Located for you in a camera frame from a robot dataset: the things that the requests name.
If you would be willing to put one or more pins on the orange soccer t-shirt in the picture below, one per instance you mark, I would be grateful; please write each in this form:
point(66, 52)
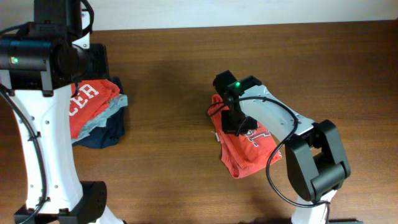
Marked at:
point(245, 154)

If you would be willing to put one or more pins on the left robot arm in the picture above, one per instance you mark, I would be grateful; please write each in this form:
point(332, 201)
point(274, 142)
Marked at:
point(43, 63)

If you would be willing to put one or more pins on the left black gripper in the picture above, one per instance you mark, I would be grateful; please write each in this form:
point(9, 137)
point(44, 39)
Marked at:
point(101, 51)

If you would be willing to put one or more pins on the folded grey shirt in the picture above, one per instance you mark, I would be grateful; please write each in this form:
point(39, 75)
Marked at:
point(99, 121)

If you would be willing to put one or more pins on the folded red soccer shirt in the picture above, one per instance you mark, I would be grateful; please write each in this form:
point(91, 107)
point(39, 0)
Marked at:
point(92, 99)

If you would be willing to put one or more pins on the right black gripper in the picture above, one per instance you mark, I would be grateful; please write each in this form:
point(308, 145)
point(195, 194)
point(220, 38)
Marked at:
point(227, 127)

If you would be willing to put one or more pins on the folded navy shirt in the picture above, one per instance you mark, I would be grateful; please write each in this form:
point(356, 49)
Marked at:
point(100, 138)

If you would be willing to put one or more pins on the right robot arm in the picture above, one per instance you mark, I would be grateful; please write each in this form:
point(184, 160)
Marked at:
point(317, 164)

